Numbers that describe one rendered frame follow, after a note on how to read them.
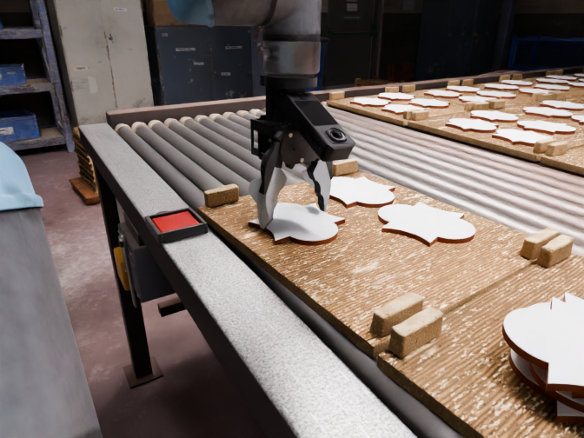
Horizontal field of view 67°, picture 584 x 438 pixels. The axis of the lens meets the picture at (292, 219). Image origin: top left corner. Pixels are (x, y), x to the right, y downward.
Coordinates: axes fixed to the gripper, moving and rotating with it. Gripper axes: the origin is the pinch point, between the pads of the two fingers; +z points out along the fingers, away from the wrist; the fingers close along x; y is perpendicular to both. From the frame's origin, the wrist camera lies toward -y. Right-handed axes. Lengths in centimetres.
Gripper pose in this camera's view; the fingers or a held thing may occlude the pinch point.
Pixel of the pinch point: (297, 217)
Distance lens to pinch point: 65.9
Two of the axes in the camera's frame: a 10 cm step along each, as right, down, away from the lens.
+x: -8.2, 2.1, -5.3
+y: -5.7, -3.3, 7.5
